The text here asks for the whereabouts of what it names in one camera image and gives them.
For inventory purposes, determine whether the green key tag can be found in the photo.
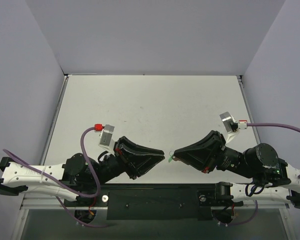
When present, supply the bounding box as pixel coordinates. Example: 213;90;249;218
168;155;174;163

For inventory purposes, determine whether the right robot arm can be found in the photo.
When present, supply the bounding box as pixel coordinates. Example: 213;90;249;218
172;130;300;209

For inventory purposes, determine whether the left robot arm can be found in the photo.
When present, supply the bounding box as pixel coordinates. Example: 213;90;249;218
0;136;165;206

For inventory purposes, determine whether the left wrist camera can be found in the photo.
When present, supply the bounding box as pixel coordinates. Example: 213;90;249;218
98;124;115;150

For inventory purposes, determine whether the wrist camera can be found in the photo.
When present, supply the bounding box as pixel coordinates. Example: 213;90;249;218
219;111;239;134
98;124;115;150

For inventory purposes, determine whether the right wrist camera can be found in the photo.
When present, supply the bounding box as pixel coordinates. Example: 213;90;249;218
219;111;239;134

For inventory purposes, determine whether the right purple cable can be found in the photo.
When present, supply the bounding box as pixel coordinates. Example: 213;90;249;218
246;122;300;138

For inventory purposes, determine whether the purple cable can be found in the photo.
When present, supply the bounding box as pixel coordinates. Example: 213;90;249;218
2;124;106;198
246;122;300;138

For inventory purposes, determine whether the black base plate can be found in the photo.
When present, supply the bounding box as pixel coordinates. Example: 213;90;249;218
63;182;243;221

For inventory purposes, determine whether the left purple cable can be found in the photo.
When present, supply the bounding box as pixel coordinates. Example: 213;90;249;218
2;124;106;198

